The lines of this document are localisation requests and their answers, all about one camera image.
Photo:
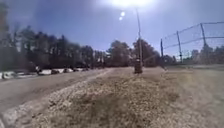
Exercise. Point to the tall thin pole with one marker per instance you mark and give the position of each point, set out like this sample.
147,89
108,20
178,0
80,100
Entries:
138,40

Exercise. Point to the dry grass ground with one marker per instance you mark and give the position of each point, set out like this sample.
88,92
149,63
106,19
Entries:
133,100

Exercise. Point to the row of dark trees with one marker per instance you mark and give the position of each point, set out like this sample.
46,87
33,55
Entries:
50,50

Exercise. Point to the grey asphalt road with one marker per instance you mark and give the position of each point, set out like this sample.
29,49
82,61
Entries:
30,88

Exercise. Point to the pale kerb strip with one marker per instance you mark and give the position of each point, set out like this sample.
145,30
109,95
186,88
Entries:
13,115

